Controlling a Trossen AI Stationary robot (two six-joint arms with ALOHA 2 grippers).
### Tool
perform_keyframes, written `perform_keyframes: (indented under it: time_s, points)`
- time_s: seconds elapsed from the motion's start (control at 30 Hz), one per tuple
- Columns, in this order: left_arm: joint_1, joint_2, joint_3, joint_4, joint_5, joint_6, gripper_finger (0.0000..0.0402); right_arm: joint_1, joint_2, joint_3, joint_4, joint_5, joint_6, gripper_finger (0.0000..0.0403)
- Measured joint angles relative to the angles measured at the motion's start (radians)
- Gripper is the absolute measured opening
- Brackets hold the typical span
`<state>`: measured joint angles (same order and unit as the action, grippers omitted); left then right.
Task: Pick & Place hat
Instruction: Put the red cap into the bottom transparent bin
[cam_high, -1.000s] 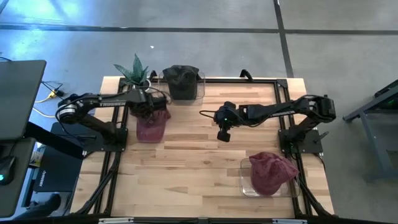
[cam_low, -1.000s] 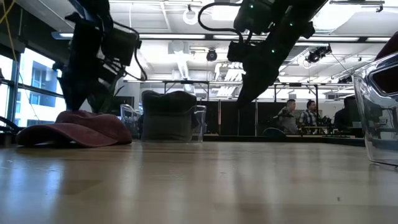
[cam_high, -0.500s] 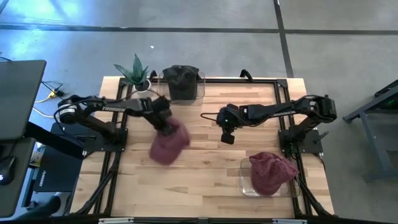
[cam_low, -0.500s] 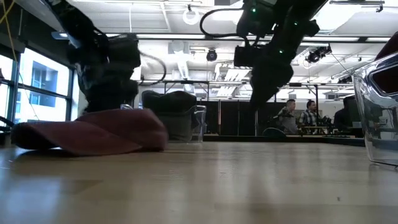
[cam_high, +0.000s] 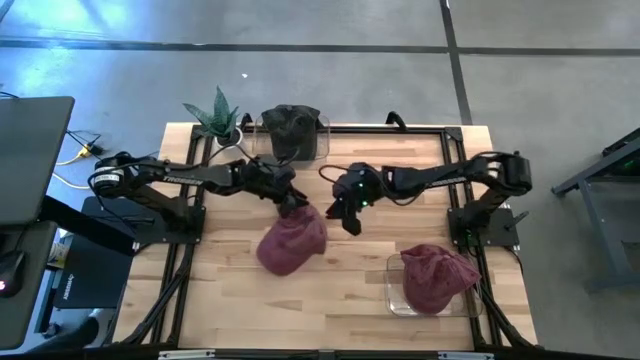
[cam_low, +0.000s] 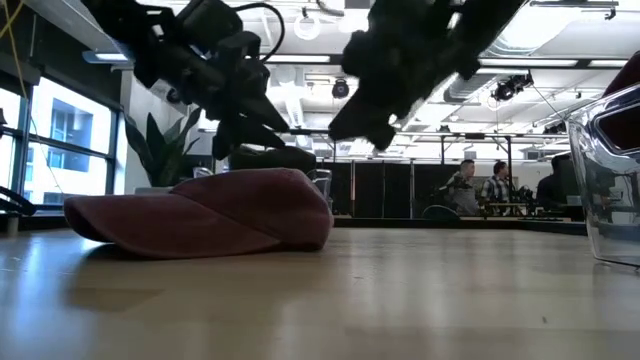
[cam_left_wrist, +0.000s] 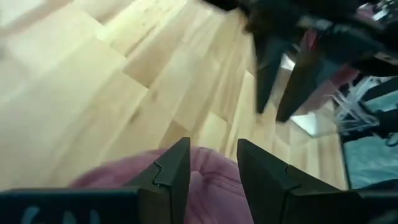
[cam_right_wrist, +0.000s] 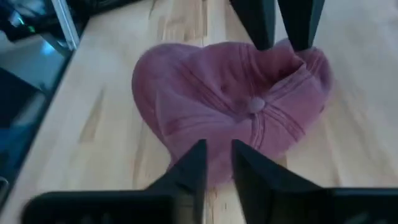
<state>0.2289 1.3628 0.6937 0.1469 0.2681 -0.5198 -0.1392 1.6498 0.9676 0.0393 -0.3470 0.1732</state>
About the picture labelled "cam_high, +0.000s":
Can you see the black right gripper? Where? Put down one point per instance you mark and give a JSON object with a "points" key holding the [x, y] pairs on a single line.
{"points": [[360, 187]]}

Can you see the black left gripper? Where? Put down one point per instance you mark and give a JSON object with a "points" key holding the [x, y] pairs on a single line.
{"points": [[282, 185]]}

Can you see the black baseball cap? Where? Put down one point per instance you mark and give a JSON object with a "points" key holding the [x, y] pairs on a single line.
{"points": [[292, 132]]}

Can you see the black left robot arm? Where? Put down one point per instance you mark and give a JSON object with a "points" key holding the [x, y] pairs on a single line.
{"points": [[180, 179]]}

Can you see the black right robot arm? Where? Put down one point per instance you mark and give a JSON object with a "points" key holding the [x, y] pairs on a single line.
{"points": [[450, 180]]}

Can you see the white plant pot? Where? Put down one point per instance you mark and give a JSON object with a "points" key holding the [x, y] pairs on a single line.
{"points": [[239, 135]]}

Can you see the green snake plant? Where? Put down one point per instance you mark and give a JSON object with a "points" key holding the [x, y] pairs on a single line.
{"points": [[220, 112]]}

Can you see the black flat pad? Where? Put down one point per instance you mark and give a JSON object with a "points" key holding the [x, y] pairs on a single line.
{"points": [[100, 209]]}

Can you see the black diagonal support bar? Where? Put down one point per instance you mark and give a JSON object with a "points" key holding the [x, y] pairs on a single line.
{"points": [[85, 225]]}

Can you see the black trossen case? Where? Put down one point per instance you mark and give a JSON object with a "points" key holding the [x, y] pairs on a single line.
{"points": [[95, 280]]}

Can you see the dark grey flat screen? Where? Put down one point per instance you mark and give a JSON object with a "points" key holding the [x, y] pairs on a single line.
{"points": [[30, 155]]}

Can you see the dark grey metal cart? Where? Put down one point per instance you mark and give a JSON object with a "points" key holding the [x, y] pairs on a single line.
{"points": [[617, 160]]}

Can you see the black computer mouse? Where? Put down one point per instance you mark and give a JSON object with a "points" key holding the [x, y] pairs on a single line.
{"points": [[11, 272]]}

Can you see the black side desk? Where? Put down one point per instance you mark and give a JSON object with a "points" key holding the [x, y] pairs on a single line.
{"points": [[20, 320]]}

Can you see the black aluminium table frame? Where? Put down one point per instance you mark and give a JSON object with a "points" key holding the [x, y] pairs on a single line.
{"points": [[172, 265]]}

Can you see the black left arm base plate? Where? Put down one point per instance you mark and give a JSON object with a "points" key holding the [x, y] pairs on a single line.
{"points": [[150, 235]]}

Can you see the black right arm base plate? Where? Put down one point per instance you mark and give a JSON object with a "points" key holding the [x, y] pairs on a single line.
{"points": [[500, 236]]}

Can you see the silver mounting bracket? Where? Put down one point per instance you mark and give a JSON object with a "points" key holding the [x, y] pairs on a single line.
{"points": [[185, 355], [465, 356]]}

